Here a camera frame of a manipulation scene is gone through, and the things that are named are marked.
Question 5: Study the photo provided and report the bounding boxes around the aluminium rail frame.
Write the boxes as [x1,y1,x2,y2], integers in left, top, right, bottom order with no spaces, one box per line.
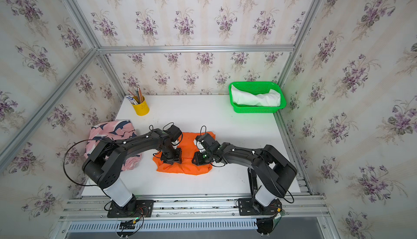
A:
[51,194,340,239]

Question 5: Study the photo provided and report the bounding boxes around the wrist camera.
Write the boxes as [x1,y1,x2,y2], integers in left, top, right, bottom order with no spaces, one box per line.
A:
[163,122,183,144]
[193,135,205,151]

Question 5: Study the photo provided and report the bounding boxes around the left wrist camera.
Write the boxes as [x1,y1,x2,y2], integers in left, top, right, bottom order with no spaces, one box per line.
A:
[163,122,183,144]

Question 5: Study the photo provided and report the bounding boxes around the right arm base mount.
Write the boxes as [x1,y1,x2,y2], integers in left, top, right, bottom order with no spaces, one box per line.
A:
[237,168,286,217]

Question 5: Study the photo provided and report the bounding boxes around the pink shark print garment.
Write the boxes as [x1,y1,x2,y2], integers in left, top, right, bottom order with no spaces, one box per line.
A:
[84,120,137,159]

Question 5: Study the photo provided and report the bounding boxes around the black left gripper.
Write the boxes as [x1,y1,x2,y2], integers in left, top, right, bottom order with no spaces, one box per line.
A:
[160,146,184,166]

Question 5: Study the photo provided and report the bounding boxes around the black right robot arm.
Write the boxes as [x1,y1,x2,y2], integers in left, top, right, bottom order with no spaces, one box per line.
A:
[192,134,298,207]

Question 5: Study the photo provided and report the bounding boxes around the green plastic basket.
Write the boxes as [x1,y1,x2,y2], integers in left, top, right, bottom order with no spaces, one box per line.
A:
[229,81,287,113]

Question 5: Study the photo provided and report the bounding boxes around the white shorts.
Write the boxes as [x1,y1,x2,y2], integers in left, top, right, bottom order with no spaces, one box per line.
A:
[231,86,281,107]

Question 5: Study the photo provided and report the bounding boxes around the colored pencils bundle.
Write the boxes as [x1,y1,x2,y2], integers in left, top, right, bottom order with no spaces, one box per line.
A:
[128,87,145,104]

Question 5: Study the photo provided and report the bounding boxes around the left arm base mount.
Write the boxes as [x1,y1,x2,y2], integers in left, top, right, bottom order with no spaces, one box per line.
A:
[107,196,155,218]

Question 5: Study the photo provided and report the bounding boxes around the orange cloth garment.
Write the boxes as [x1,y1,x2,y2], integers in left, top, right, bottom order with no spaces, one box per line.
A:
[153,133,213,176]

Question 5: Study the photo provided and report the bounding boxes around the yellow pencil cup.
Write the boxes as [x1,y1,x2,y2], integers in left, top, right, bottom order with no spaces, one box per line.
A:
[132,98,150,116]

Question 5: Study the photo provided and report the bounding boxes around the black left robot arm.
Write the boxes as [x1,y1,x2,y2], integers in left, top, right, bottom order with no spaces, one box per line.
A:
[82,125,184,209]

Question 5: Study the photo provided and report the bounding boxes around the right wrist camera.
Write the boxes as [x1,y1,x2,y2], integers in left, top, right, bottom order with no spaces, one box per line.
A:
[193,135,205,151]

